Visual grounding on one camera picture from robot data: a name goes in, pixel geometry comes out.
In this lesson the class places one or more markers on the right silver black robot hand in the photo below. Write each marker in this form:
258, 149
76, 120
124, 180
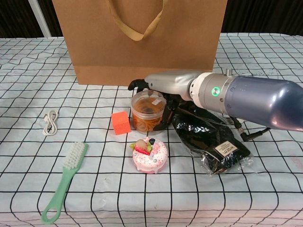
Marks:
170, 82

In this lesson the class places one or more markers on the white partition frame post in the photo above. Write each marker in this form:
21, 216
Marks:
40, 19

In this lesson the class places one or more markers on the brown paper shopping bag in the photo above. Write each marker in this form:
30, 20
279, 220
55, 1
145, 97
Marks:
106, 47

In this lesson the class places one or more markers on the white checkered tablecloth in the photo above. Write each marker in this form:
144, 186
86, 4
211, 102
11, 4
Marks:
35, 78

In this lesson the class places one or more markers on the pink frosted donut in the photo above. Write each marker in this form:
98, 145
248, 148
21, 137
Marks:
149, 158

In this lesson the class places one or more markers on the green scrubbing brush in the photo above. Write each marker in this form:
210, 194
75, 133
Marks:
68, 170

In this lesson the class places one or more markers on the black packaged gloves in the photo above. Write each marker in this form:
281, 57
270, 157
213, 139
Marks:
213, 142

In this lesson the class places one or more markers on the orange cube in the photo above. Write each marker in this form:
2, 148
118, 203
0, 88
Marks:
120, 124

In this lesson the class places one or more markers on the clear round rubber band container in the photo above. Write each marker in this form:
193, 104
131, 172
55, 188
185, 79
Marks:
144, 118

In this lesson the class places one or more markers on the metal fork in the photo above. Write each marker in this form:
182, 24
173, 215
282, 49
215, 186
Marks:
233, 121

